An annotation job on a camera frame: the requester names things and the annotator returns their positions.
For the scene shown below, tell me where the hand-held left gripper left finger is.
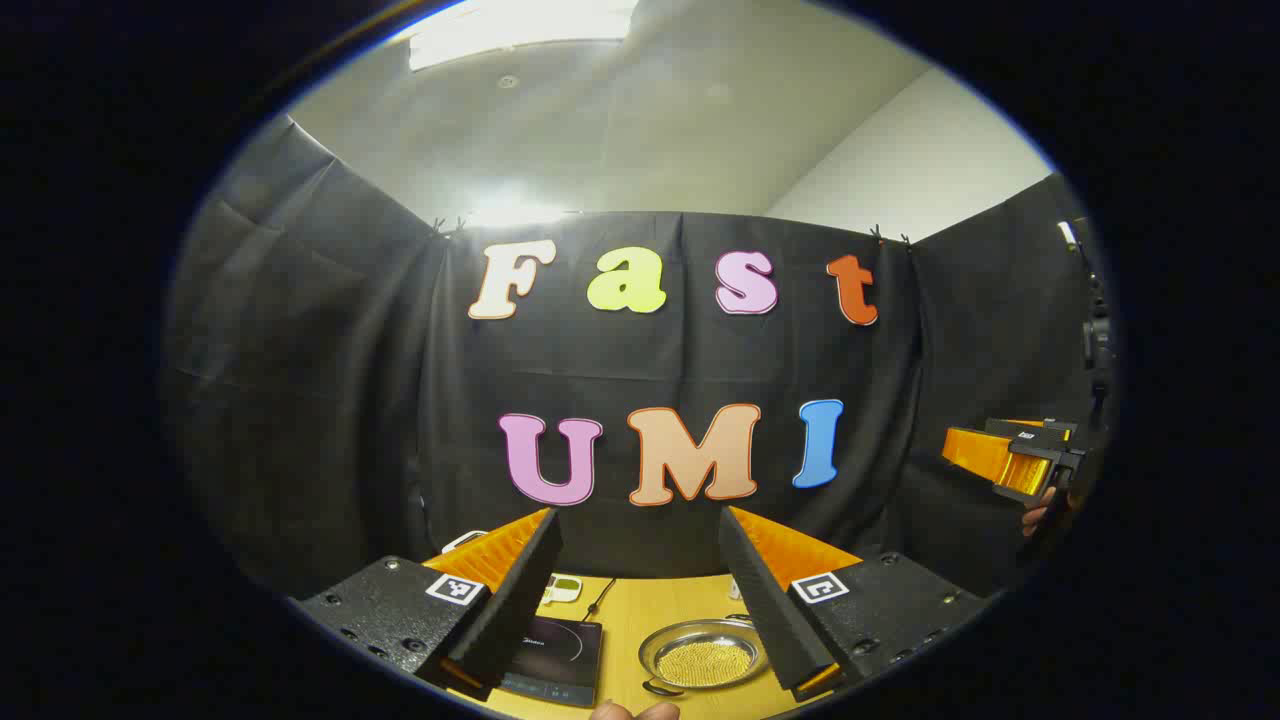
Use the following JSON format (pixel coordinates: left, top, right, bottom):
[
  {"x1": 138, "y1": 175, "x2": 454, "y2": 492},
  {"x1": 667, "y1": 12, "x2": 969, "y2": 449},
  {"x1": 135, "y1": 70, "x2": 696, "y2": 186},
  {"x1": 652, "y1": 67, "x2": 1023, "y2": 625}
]
[{"x1": 290, "y1": 507, "x2": 563, "y2": 701}]

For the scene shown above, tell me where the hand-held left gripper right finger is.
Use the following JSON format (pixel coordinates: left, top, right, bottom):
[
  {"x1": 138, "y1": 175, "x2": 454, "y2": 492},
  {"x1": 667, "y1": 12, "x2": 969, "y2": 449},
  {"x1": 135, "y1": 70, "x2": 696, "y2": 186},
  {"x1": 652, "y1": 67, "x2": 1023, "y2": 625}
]
[{"x1": 718, "y1": 505, "x2": 991, "y2": 703}]

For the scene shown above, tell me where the stainless steel pot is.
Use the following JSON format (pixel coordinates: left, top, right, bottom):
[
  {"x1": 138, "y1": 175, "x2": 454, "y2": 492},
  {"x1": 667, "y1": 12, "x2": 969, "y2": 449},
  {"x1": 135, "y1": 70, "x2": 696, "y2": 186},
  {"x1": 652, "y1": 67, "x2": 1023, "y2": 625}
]
[{"x1": 638, "y1": 617, "x2": 769, "y2": 698}]

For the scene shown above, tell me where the black induction cooktop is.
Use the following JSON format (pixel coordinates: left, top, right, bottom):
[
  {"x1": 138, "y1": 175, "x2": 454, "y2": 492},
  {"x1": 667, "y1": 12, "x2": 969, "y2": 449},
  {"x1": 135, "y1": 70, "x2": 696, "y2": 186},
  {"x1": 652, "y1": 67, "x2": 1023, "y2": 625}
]
[{"x1": 497, "y1": 614, "x2": 604, "y2": 709}]

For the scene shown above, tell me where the pile of soybeans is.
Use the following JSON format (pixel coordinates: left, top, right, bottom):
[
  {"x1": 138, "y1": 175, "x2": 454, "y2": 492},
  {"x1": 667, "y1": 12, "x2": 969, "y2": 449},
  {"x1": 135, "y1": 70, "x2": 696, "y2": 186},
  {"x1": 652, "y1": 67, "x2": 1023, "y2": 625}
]
[{"x1": 655, "y1": 640, "x2": 756, "y2": 689}]

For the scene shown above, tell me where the dark equipment stand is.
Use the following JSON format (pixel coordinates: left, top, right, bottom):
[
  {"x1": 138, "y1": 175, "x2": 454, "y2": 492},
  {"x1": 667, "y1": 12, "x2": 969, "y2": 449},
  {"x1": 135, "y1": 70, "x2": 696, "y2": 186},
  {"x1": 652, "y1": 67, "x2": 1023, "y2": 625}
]
[{"x1": 1058, "y1": 218, "x2": 1113, "y2": 401}]

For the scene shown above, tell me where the black backdrop cloth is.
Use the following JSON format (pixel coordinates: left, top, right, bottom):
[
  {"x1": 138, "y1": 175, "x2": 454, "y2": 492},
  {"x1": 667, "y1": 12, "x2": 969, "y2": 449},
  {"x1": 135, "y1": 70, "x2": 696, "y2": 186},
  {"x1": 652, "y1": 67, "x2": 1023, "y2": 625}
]
[{"x1": 160, "y1": 115, "x2": 1111, "y2": 601}]

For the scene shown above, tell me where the ceiling light panel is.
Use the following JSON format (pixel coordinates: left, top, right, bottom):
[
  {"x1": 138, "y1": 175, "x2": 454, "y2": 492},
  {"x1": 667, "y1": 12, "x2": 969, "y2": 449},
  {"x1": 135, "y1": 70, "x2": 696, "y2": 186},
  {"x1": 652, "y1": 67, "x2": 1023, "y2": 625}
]
[{"x1": 405, "y1": 0, "x2": 641, "y2": 71}]

